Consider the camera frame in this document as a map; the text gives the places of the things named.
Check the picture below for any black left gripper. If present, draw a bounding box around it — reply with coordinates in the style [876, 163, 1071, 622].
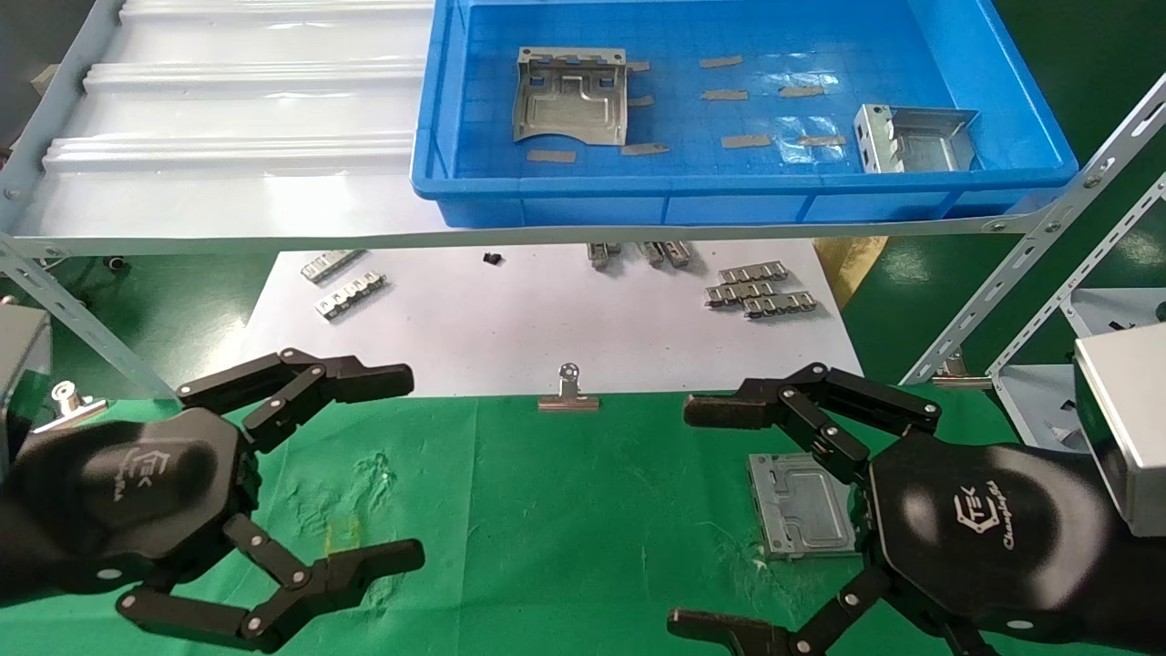
[0, 347, 426, 654]

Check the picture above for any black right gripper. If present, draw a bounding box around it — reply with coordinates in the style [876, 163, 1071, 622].
[683, 363, 1166, 656]

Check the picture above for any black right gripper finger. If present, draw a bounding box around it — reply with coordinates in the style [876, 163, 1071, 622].
[667, 565, 998, 656]

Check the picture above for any silver stamped metal plate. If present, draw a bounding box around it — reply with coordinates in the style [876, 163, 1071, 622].
[513, 47, 629, 147]
[747, 453, 862, 559]

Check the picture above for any brown cardboard piece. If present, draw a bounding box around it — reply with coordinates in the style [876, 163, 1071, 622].
[813, 237, 889, 313]

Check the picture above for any green table cloth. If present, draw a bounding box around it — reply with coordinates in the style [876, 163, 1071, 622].
[0, 387, 1149, 656]

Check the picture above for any white metal base panel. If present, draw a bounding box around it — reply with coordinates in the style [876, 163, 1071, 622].
[991, 287, 1166, 454]

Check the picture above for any blue plastic bin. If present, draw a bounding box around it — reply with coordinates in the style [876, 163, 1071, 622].
[410, 0, 1080, 229]

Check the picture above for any white table sheet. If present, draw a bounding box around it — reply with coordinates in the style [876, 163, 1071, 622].
[241, 239, 868, 399]

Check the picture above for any clear plastic film bag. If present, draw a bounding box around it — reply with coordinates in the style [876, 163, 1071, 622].
[770, 117, 853, 167]

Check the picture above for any white corrugated shelf board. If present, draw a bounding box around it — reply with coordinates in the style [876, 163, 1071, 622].
[14, 0, 438, 242]

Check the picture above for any grey slotted metal rack frame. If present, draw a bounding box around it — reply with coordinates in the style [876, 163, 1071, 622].
[0, 0, 1166, 402]

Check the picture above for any silver folded metal bracket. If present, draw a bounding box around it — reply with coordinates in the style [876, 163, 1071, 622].
[854, 104, 980, 174]

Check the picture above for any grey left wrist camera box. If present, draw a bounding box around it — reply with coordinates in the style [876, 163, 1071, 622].
[0, 305, 53, 456]

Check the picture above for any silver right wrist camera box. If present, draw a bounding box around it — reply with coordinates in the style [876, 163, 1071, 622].
[1073, 325, 1166, 538]

